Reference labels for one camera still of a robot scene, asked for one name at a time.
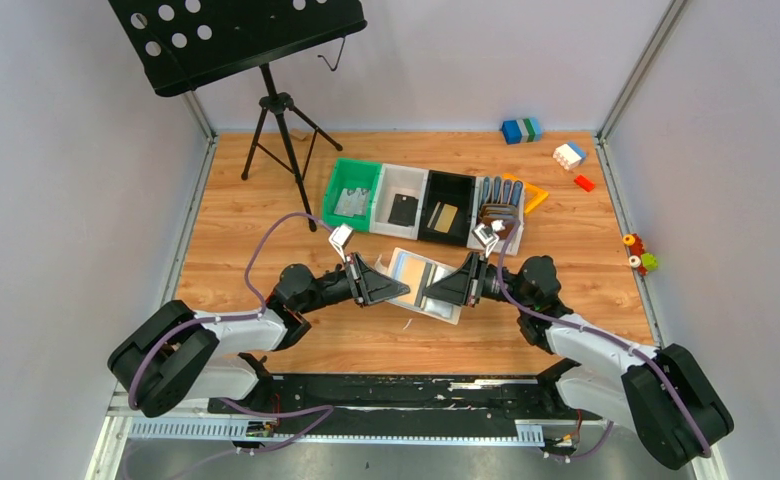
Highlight beige card holder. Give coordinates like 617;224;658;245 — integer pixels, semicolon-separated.
374;247;461;325

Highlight gold card from holder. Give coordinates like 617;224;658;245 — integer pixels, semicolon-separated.
391;253;435;306

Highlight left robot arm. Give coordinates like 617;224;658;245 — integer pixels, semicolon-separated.
107;253;411;418

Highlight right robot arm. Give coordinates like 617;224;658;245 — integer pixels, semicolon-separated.
424;253;735;470

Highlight brown card holder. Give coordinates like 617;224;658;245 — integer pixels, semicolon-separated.
478;203;519;237

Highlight grey cards in green bin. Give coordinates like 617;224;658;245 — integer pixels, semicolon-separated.
333;187;371;218

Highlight blue card holders row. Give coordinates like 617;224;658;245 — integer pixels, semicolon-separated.
478;176;525;207

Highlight black card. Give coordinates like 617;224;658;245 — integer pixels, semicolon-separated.
388;194;419;227

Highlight white bin with holders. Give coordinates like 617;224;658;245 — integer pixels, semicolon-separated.
466;177;525;255

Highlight black plastic bin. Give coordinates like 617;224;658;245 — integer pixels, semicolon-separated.
417;170;476;247

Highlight green plastic bin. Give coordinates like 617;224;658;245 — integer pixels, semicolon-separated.
322;158;382;232

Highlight white plastic bin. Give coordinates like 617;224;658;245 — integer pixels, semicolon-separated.
369;163;428;240

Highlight red toy brick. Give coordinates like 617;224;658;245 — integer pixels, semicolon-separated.
574;175;596;192

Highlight white blue toy block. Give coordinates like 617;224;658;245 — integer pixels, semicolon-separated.
552;141;588;171

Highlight blue green toy block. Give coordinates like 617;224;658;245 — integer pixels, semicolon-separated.
500;117;544;145

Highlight colourful toy vehicle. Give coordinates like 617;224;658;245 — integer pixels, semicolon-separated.
622;233;659;276

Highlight black music stand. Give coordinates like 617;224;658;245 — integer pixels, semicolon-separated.
107;0;369;233

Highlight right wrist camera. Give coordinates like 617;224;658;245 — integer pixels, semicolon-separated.
472;219;505;258

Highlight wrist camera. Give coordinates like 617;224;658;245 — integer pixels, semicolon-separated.
328;223;355;262
472;219;505;258

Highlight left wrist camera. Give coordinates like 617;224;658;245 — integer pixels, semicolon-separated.
328;223;355;262

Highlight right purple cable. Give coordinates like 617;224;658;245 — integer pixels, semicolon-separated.
494;218;713;463

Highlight purple cable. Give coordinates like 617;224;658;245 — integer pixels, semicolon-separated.
494;218;713;463
126;211;336;465

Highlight orange toy frame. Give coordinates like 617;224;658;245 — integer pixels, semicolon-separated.
502;173;550;214

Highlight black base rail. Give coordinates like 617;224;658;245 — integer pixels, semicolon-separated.
207;373;614;461

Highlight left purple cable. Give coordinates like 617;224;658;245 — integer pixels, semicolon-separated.
126;211;336;465

